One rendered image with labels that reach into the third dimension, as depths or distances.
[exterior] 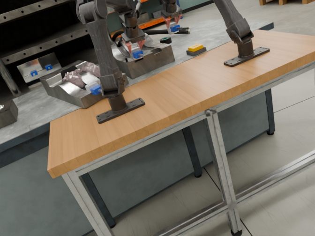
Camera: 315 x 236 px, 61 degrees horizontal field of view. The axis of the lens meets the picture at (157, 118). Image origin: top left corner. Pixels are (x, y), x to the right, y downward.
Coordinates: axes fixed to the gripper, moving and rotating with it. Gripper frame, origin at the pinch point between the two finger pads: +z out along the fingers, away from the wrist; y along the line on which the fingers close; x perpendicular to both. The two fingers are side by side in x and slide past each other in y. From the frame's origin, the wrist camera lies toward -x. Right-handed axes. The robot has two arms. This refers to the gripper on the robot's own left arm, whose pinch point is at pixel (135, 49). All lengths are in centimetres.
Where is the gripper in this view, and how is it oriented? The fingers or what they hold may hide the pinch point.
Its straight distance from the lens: 139.0
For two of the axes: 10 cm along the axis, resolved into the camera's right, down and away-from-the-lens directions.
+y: -8.8, 3.9, -2.6
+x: 4.7, 6.8, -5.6
